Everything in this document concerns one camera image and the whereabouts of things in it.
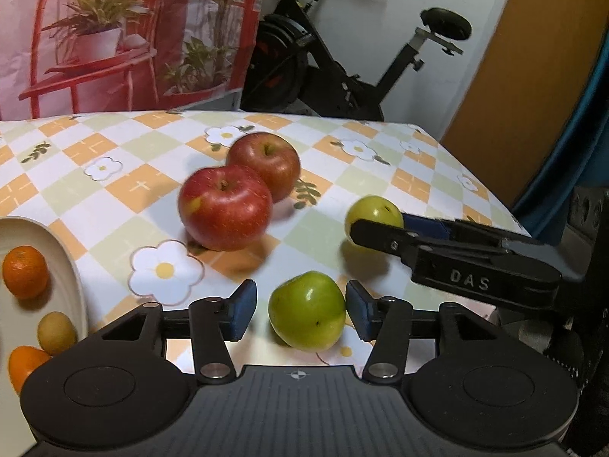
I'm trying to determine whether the printed wall backdrop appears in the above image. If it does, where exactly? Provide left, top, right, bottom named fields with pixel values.
left=0, top=0, right=272, bottom=122

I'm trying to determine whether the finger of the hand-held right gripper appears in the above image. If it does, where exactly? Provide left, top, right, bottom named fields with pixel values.
left=402, top=213, right=458, bottom=241
left=349, top=219, right=422, bottom=260

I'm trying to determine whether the brown kiwi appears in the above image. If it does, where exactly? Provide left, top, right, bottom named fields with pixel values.
left=37, top=311, right=77, bottom=355

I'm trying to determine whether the checked flower tablecloth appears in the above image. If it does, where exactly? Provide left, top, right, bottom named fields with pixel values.
left=0, top=109, right=534, bottom=377

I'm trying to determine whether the yellow-green apple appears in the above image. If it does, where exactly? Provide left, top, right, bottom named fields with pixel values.
left=345, top=195, right=404, bottom=244

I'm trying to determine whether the red apple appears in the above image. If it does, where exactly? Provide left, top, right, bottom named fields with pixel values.
left=178, top=166, right=274, bottom=251
left=227, top=132, right=301, bottom=203

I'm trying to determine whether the green apple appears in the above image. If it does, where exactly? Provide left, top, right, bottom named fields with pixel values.
left=268, top=270, right=346, bottom=350

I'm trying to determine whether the orange mandarin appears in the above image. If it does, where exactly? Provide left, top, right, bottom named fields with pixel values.
left=8, top=345, right=52, bottom=396
left=2, top=246, right=49, bottom=300

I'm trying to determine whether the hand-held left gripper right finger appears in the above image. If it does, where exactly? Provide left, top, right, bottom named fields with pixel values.
left=345, top=280, right=521, bottom=385

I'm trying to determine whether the black exercise bike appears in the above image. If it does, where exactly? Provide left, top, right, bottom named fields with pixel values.
left=240, top=0, right=474, bottom=122

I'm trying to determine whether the black perforated object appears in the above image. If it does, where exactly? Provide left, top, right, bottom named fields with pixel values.
left=561, top=185, right=609, bottom=258

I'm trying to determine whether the beige plate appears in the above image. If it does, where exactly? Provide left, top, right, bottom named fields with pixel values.
left=0, top=216, right=89, bottom=391

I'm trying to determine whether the wooden door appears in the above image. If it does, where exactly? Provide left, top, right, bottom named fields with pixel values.
left=438, top=0, right=609, bottom=205

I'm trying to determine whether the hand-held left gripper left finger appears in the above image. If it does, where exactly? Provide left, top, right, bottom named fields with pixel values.
left=71, top=280, right=260, bottom=385

